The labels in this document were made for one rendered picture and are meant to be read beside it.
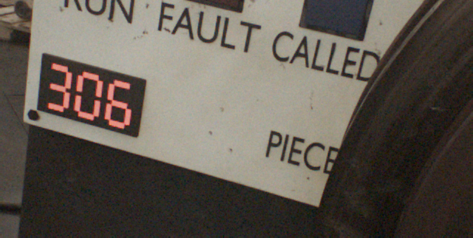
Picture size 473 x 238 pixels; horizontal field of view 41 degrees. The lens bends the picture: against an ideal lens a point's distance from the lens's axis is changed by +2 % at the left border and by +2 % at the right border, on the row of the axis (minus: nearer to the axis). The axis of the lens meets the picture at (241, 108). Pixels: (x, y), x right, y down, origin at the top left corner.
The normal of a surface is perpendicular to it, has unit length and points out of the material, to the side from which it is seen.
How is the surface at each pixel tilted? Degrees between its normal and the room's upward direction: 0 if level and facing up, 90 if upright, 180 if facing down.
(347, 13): 90
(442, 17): 90
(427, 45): 90
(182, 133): 90
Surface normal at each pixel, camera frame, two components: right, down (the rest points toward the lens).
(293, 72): -0.26, 0.26
